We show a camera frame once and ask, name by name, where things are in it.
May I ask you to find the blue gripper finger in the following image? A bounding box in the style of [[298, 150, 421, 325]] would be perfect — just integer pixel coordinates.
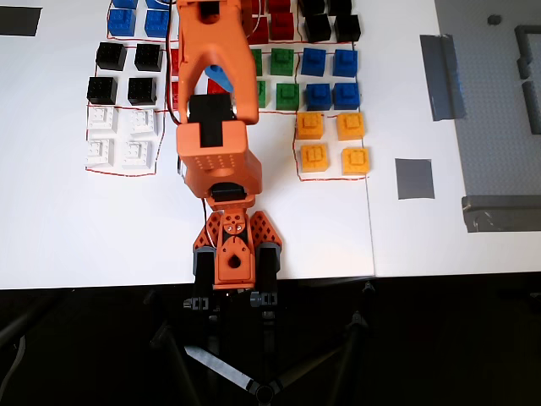
[[205, 64, 235, 93]]

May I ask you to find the white lego block stack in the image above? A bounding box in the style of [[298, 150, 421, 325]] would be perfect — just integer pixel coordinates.
[[126, 108, 158, 137], [121, 140, 153, 169], [84, 138, 116, 167], [87, 106, 119, 133]]

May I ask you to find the yellow lego block stack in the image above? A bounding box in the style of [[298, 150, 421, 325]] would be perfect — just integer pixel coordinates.
[[341, 146, 372, 176], [298, 143, 330, 173], [295, 112, 325, 140], [336, 112, 366, 141]]

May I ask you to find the grey square tape marker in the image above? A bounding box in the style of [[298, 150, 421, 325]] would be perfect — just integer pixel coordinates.
[[395, 158, 435, 200]]

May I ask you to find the black grey table clamp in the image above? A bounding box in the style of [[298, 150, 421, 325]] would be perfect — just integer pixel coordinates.
[[192, 247, 216, 312], [249, 243, 283, 308]]

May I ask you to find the black tape rectangle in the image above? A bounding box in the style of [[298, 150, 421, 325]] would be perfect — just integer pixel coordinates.
[[0, 7, 43, 37]]

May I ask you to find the grey lego baseplate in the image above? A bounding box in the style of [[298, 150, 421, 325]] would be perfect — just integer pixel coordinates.
[[434, 0, 541, 208]]

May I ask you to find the black tripod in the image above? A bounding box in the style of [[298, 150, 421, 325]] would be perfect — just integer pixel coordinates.
[[143, 281, 377, 406]]

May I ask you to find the forearm servo cable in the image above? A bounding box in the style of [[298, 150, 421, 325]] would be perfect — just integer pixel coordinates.
[[165, 0, 183, 127]]

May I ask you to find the grey duct tape strip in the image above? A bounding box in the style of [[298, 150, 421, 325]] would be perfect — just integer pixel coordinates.
[[419, 33, 467, 123], [461, 195, 541, 233]]

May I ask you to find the L-shaped grey lego wall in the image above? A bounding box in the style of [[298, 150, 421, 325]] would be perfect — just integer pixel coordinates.
[[514, 25, 541, 80]]

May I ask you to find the straight grey lego wall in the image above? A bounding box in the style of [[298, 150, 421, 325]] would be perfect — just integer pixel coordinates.
[[522, 80, 541, 135]]

